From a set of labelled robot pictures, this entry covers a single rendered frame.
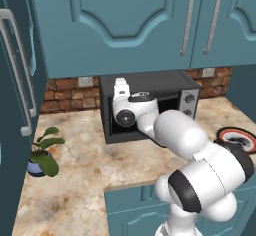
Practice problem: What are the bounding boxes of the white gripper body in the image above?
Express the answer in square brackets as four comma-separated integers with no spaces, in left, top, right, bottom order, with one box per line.
[113,77,130,94]

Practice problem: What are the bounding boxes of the black toaster oven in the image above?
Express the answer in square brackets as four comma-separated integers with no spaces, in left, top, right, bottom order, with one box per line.
[98,70,202,145]

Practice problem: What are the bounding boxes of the black toaster oven door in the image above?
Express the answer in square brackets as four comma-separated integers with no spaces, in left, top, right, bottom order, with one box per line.
[105,129,168,148]

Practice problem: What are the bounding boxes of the red black white plate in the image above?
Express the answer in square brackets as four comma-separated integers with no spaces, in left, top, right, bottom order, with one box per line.
[215,126,256,155]

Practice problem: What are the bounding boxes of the green plant in blue pot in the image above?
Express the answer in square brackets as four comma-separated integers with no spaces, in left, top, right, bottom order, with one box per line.
[27,126,66,178]

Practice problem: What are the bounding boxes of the teal tall cupboard side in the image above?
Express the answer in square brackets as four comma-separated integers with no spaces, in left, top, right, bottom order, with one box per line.
[226,64,256,115]

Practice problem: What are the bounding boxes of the teal base cupboard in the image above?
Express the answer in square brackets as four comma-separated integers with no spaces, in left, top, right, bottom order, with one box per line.
[103,174,256,236]

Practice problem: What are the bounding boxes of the white wall socket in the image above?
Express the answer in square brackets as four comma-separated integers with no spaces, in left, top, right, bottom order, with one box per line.
[201,67,216,79]
[77,76,94,88]

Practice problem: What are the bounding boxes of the wide teal wall cupboard door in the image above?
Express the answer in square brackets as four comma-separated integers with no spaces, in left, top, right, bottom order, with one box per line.
[27,0,205,80]

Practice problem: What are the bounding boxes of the grey cupboard door handle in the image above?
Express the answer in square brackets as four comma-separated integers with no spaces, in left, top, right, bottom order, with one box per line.
[179,0,196,57]
[203,0,222,55]

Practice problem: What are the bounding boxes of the grey fridge handle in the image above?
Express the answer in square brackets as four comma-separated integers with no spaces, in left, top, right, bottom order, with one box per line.
[0,8,38,118]
[0,19,33,137]

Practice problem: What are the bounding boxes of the narrow teal wall cupboard door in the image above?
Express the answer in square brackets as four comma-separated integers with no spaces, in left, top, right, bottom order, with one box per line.
[189,0,256,70]

